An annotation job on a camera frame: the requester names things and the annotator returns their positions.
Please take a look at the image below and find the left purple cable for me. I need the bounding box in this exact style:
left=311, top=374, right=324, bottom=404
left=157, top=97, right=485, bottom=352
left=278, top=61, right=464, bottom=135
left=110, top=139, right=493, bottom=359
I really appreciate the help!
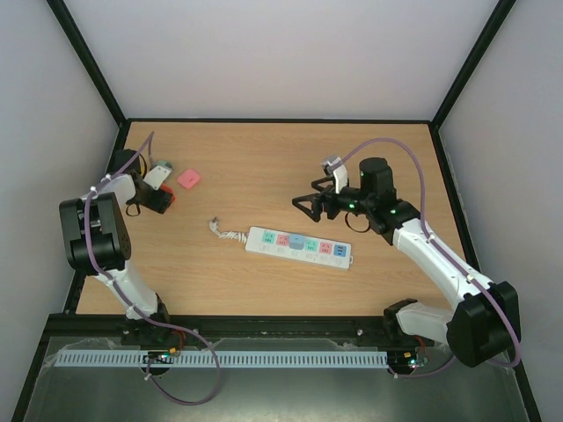
left=83, top=130, right=222, bottom=405

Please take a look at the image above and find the white coiled power cord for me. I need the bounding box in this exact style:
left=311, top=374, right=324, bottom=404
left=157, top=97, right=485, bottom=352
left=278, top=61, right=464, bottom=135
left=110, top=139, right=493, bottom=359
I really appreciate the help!
left=208, top=215, right=249, bottom=244

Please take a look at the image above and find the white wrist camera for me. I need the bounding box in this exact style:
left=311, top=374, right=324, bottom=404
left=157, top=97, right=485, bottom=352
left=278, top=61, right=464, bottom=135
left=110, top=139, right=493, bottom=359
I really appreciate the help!
left=143, top=165, right=172, bottom=191
left=321, top=155, right=349, bottom=193

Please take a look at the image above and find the purple cable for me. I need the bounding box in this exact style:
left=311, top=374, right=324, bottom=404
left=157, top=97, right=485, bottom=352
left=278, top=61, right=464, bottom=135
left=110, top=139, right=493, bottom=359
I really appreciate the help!
left=83, top=130, right=222, bottom=405
left=333, top=137, right=523, bottom=382

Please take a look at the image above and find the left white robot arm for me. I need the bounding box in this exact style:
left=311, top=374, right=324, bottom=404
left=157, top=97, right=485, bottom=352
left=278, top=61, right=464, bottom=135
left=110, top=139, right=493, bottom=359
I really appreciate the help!
left=58, top=149, right=172, bottom=347

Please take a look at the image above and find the blue usb charger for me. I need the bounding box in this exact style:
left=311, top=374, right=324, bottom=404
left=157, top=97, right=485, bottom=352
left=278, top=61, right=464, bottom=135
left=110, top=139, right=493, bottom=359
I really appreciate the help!
left=289, top=234, right=305, bottom=251

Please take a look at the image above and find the white power strip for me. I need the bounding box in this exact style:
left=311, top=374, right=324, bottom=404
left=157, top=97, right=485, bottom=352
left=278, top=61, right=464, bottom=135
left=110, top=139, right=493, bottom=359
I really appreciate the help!
left=245, top=227, right=354, bottom=270

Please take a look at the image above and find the light blue cable duct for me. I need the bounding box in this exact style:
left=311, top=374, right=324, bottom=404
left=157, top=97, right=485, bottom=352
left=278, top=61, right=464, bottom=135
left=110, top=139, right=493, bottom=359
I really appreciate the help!
left=54, top=350, right=388, bottom=369

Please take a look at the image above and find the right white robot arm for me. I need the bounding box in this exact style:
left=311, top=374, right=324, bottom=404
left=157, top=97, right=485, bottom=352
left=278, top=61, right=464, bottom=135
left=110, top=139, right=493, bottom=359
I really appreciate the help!
left=292, top=157, right=520, bottom=367

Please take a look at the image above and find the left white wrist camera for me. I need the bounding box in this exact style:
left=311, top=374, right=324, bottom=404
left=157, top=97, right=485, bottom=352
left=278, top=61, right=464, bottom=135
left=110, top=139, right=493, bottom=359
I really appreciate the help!
left=143, top=165, right=172, bottom=191

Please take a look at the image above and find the red cube socket adapter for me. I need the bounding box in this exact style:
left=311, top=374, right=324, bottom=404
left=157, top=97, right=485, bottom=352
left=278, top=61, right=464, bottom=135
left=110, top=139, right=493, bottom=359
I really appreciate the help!
left=160, top=186, right=176, bottom=207

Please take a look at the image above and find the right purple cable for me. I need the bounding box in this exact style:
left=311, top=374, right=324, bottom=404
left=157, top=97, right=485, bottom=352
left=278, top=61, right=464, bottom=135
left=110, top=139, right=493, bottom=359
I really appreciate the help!
left=333, top=137, right=523, bottom=382

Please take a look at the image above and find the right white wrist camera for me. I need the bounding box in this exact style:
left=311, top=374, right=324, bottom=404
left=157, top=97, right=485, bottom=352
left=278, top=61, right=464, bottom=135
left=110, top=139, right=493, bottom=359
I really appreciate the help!
left=321, top=155, right=349, bottom=193

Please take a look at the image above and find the pink plug adapter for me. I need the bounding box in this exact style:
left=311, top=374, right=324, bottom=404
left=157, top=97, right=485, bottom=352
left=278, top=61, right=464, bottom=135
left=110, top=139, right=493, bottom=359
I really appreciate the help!
left=177, top=169, right=201, bottom=190

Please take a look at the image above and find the black aluminium frame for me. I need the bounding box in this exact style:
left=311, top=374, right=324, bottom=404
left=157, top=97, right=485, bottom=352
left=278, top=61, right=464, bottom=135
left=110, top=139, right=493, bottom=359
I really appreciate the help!
left=12, top=0, right=515, bottom=421

